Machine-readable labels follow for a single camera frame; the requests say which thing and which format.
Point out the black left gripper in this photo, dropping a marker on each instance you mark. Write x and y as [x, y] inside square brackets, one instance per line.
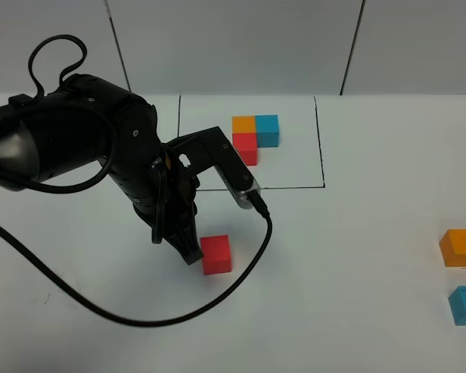
[154, 179]

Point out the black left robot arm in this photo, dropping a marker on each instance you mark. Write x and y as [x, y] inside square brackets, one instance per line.
[88, 119]

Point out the template red block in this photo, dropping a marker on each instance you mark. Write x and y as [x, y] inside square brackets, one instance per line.
[246, 146]

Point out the template orange block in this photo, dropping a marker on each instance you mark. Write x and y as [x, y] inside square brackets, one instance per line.
[243, 125]

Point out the template blue block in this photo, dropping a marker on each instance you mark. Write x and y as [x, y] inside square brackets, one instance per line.
[267, 131]

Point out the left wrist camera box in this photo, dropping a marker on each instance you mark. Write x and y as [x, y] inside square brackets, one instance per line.
[211, 149]

